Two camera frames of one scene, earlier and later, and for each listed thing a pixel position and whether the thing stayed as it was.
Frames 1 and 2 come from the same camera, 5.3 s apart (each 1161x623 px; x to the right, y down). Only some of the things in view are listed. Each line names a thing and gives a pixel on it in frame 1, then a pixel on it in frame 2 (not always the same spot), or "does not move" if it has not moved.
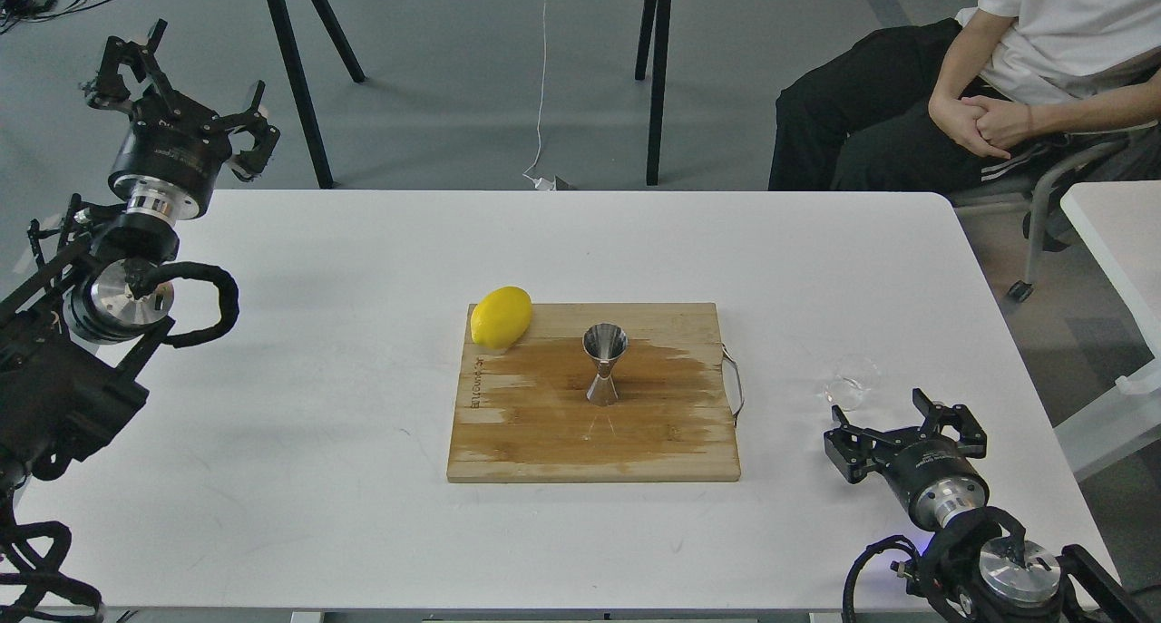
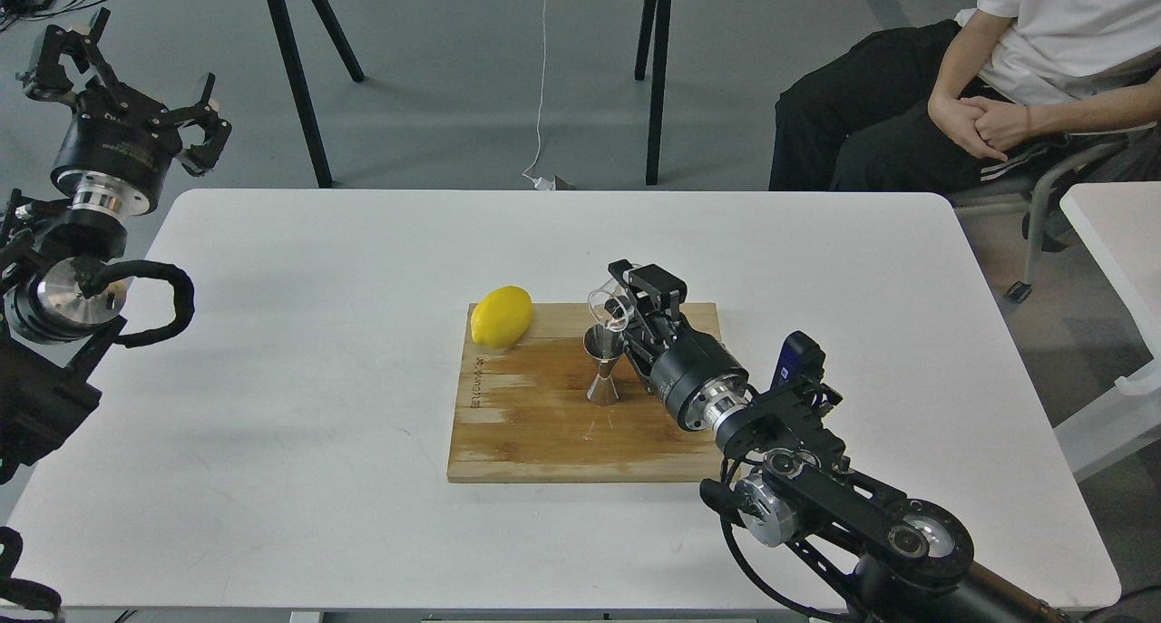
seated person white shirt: [939, 104] does not move
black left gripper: [171, 155] to [118, 145]
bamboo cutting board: [526, 416] does not move
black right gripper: [936, 479] to [693, 374]
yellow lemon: [501, 316] does not move
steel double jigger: [604, 342] does not move
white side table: [1121, 222] does not move
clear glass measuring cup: [852, 384] to [609, 306]
